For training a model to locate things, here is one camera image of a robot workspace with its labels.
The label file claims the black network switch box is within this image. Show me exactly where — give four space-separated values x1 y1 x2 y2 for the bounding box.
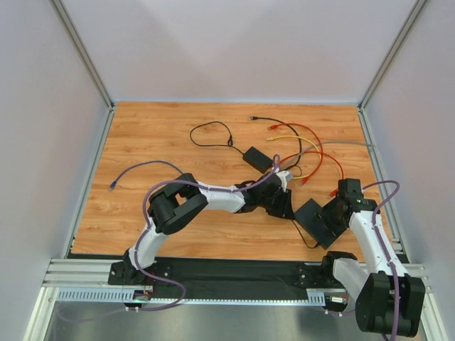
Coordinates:
294 198 348 249

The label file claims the red ethernet cable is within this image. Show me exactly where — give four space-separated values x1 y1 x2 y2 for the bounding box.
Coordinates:
280 151 346 197
266 122 324 185

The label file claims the black switch power cable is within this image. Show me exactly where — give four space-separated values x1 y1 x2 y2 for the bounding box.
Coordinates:
291 220 321 249

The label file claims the grey ethernet cable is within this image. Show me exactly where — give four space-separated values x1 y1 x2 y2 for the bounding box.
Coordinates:
282 140 377 171

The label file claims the yellow ethernet cable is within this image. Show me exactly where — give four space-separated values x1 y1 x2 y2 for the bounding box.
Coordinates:
266 134 323 178

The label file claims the blue ethernet cable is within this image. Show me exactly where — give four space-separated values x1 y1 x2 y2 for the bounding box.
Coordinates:
107 160 186 193

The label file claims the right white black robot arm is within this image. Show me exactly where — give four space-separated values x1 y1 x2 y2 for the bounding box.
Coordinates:
321 178 426 340

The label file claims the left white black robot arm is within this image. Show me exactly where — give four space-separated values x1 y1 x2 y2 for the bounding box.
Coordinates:
125 170 294 272

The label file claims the black power adapter brick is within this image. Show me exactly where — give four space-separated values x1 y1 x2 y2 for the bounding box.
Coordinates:
242 146 272 174

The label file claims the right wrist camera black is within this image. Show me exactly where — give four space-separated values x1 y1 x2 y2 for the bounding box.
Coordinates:
336 178 364 200

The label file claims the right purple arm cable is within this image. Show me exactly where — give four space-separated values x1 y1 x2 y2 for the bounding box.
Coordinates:
325 180 400 341

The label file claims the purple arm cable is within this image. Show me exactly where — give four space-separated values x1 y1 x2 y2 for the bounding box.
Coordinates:
56 154 282 323
325 180 400 341

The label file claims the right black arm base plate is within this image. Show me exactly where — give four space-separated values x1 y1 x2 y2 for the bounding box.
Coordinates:
292 262 343 288

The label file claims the black power cord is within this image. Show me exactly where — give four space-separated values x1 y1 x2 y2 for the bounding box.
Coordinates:
189 121 248 156

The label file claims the right aluminium frame post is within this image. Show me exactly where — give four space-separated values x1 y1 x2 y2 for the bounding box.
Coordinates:
357 0 429 109

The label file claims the aluminium frame post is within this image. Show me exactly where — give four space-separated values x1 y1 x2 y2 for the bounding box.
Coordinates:
49 0 114 109
357 0 429 109

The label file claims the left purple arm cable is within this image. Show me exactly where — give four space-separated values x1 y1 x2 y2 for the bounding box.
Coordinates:
56 154 282 323

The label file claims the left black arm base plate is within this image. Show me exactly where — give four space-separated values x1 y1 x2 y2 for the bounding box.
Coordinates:
107 261 172 286

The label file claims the grey slotted cable duct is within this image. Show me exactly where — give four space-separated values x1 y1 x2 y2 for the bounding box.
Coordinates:
56 288 326 307

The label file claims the aluminium front rail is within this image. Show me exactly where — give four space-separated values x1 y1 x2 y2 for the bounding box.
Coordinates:
41 259 433 293

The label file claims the left aluminium frame post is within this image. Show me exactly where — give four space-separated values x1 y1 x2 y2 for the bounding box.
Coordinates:
49 0 114 109

